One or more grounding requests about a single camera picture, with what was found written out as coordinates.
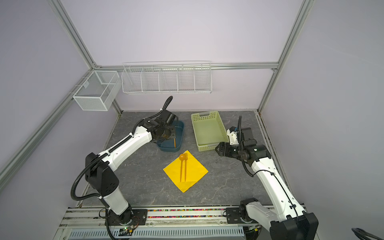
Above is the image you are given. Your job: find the yellow paper napkin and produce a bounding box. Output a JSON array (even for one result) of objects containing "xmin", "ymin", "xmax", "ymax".
[{"xmin": 163, "ymin": 151, "xmax": 209, "ymax": 193}]

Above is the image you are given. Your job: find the orange plastic fork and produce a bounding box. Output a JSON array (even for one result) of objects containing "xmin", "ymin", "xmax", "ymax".
[{"xmin": 184, "ymin": 153, "xmax": 188, "ymax": 182}]

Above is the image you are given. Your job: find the orange plastic spoon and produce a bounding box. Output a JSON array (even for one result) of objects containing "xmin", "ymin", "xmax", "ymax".
[{"xmin": 179, "ymin": 153, "xmax": 185, "ymax": 182}]

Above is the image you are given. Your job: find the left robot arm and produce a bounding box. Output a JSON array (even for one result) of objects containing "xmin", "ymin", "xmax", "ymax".
[{"xmin": 70, "ymin": 96, "xmax": 178, "ymax": 225}]

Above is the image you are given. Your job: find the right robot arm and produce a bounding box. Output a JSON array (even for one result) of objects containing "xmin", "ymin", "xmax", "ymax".
[{"xmin": 215, "ymin": 117, "xmax": 319, "ymax": 240}]

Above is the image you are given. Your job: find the dark teal plastic tray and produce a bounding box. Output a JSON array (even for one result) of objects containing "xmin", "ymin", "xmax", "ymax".
[{"xmin": 157, "ymin": 121, "xmax": 184, "ymax": 153}]

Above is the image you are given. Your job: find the light green plastic basket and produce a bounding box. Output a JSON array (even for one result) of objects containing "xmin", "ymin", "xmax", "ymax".
[{"xmin": 191, "ymin": 111, "xmax": 229, "ymax": 152}]

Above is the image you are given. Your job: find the small white mesh basket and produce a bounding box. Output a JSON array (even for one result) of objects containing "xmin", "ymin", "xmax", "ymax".
[{"xmin": 73, "ymin": 71, "xmax": 122, "ymax": 112}]

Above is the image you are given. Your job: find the long white wire rack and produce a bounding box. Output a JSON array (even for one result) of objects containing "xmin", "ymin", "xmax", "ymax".
[{"xmin": 122, "ymin": 61, "xmax": 213, "ymax": 94}]

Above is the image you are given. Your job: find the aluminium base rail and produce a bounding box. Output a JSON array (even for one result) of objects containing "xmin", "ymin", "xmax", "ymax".
[{"xmin": 52, "ymin": 204, "xmax": 319, "ymax": 240}]

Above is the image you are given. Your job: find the black cable bottom right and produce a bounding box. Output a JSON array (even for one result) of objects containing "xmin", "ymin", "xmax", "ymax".
[{"xmin": 351, "ymin": 227, "xmax": 383, "ymax": 240}]

